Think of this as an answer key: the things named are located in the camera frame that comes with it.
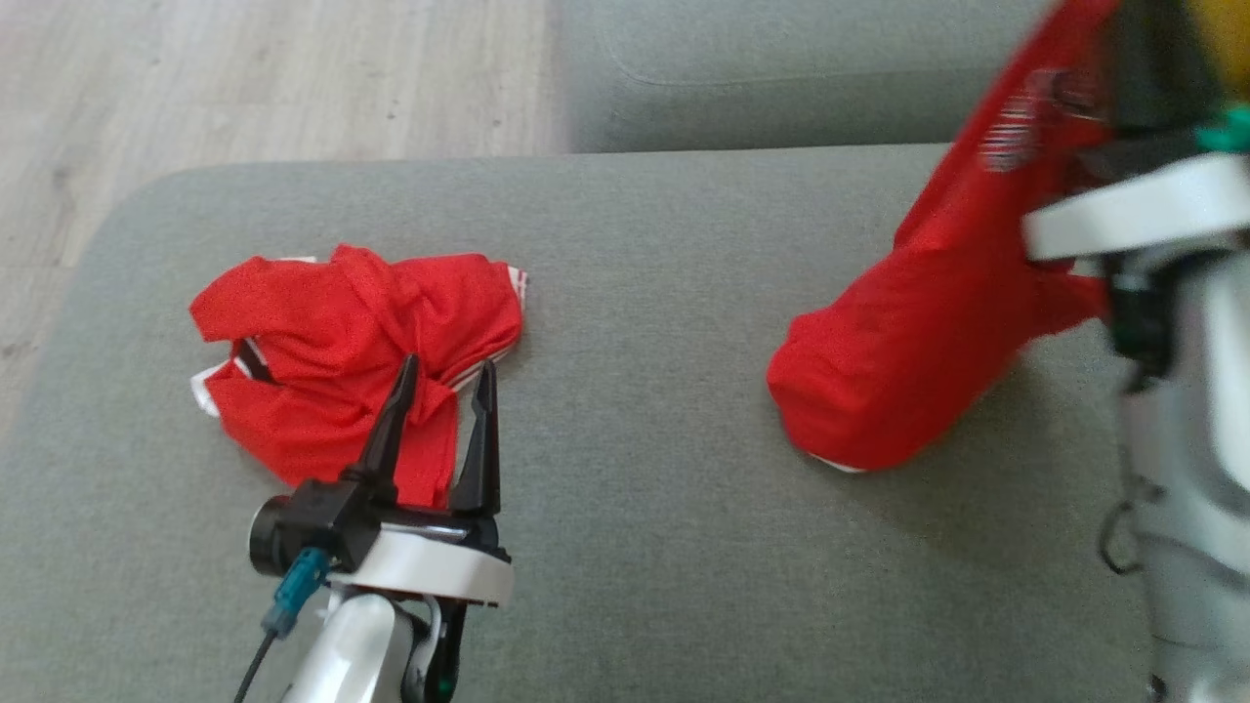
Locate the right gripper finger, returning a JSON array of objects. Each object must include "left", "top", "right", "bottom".
[
  {"left": 1113, "top": 0, "right": 1168, "bottom": 136},
  {"left": 1167, "top": 0, "right": 1224, "bottom": 130}
]

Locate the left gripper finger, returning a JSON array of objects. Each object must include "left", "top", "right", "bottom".
[
  {"left": 342, "top": 353, "right": 421, "bottom": 505},
  {"left": 449, "top": 359, "right": 502, "bottom": 518}
]

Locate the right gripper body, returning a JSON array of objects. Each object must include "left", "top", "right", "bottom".
[{"left": 1022, "top": 105, "right": 1250, "bottom": 263}]

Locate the red shorts white waistband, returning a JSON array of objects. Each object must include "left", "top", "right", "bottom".
[{"left": 767, "top": 0, "right": 1124, "bottom": 474}]

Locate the red Bulls basketball jersey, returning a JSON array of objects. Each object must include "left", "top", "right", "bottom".
[{"left": 188, "top": 244, "right": 529, "bottom": 509}]

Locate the grey cushion with seam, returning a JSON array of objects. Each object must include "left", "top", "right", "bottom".
[{"left": 562, "top": 0, "right": 1056, "bottom": 154}]

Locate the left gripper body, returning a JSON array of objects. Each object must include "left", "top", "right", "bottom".
[{"left": 327, "top": 478, "right": 515, "bottom": 606}]

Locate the left camera cable teal plug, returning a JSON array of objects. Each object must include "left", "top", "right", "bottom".
[{"left": 232, "top": 547, "right": 333, "bottom": 703}]

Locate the yellow sofa cushion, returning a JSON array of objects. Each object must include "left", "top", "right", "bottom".
[{"left": 1196, "top": 0, "right": 1250, "bottom": 106}]

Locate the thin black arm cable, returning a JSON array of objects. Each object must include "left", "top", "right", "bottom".
[{"left": 1096, "top": 476, "right": 1168, "bottom": 579}]

